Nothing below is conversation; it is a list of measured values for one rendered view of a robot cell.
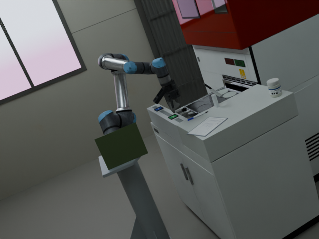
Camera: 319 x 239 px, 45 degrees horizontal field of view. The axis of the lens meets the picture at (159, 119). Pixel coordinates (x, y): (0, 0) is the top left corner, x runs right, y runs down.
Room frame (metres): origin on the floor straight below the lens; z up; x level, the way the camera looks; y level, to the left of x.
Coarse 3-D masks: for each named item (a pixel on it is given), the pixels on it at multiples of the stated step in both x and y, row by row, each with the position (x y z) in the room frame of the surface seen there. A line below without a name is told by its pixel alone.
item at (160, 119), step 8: (152, 112) 2.61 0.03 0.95; (160, 112) 2.53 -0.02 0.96; (168, 112) 2.48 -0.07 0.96; (152, 120) 2.69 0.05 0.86; (160, 120) 2.49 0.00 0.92; (168, 120) 2.33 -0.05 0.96; (176, 120) 2.29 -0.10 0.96; (184, 120) 2.23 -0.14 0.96; (160, 128) 2.56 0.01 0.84; (168, 128) 2.38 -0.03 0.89; (176, 128) 2.22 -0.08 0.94; (176, 136) 2.28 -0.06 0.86
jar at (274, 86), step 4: (268, 80) 2.10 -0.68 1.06; (272, 80) 2.08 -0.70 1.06; (276, 80) 2.06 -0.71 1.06; (268, 84) 2.07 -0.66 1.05; (272, 84) 2.05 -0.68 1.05; (276, 84) 2.05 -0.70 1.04; (268, 88) 2.08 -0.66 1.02; (272, 88) 2.05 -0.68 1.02; (276, 88) 2.04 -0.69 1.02; (280, 88) 2.05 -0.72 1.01; (272, 92) 2.06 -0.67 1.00; (276, 92) 2.05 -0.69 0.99; (280, 92) 2.05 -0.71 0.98; (272, 96) 2.06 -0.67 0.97; (276, 96) 2.05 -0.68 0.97
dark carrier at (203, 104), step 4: (224, 88) 2.69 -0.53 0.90; (228, 88) 2.66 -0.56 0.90; (208, 96) 2.65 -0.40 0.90; (216, 96) 2.59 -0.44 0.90; (220, 96) 2.56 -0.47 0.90; (232, 96) 2.48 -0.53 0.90; (200, 100) 2.64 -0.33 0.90; (204, 100) 2.61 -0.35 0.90; (208, 100) 2.58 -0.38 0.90; (212, 100) 2.55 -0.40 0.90; (220, 100) 2.50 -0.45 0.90; (224, 100) 2.47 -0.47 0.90; (192, 104) 2.62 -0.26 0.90; (196, 104) 2.59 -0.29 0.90; (200, 104) 2.56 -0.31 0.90; (204, 104) 2.53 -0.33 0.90; (208, 104) 2.50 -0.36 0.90; (212, 104) 2.47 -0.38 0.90; (192, 108) 2.54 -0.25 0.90; (196, 108) 2.51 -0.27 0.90; (200, 108) 2.49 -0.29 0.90; (204, 108) 2.46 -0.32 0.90; (208, 108) 2.43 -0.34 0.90; (200, 112) 2.41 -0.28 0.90
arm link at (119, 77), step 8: (112, 56) 2.69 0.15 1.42; (120, 56) 2.70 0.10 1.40; (112, 72) 2.67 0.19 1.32; (120, 72) 2.65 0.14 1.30; (120, 80) 2.64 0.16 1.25; (120, 88) 2.61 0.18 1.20; (120, 96) 2.59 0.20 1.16; (120, 104) 2.57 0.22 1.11; (128, 104) 2.59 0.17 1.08; (120, 112) 2.54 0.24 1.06; (128, 112) 2.54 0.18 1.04; (128, 120) 2.51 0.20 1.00
